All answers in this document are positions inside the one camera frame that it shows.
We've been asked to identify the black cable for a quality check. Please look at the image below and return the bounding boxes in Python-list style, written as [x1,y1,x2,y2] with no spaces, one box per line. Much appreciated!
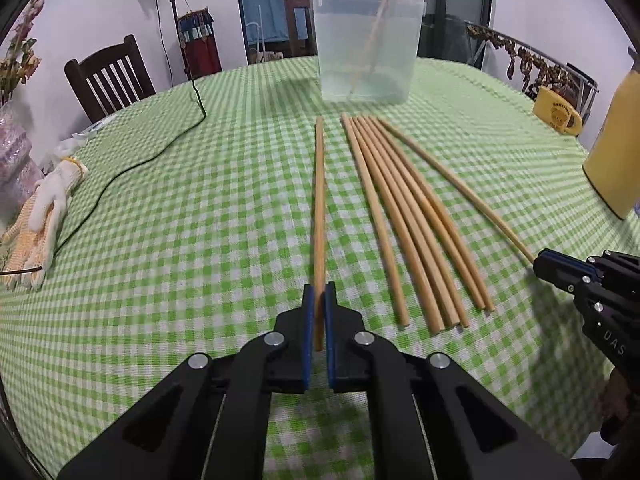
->
[0,66,208,276]

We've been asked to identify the pink ceramic vase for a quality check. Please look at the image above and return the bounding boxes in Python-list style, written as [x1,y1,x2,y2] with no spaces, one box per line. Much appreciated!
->
[0,102,43,228]

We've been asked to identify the clear plastic container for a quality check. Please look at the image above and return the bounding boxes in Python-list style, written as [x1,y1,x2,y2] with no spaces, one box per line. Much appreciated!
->
[310,0,426,103]

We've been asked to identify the yellow cylinder bottle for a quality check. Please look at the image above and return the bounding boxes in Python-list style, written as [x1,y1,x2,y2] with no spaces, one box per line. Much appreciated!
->
[582,48,640,220]

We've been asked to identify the dark wooden chair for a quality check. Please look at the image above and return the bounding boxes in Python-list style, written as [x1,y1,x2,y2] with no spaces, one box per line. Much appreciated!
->
[64,35,155,124]

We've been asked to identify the yellow bear mug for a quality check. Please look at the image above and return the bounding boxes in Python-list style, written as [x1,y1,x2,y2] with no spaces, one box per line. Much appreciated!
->
[533,87,582,136]

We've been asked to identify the wooden chopstick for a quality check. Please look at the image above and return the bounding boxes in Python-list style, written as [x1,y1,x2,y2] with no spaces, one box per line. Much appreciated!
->
[347,0,390,100]
[346,117,445,335]
[341,113,410,327]
[356,118,470,327]
[314,116,326,351]
[374,117,535,263]
[352,118,466,334]
[363,116,495,312]

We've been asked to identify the green checkered tablecloth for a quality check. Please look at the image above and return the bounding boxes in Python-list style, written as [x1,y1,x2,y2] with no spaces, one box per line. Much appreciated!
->
[1,58,639,474]

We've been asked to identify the metal rack with ornaments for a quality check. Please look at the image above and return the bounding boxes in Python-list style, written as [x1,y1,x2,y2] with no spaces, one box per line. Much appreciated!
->
[464,21,599,125]

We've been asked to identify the dried flowers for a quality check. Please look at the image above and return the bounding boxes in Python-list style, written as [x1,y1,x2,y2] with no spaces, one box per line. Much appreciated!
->
[1,0,44,105]

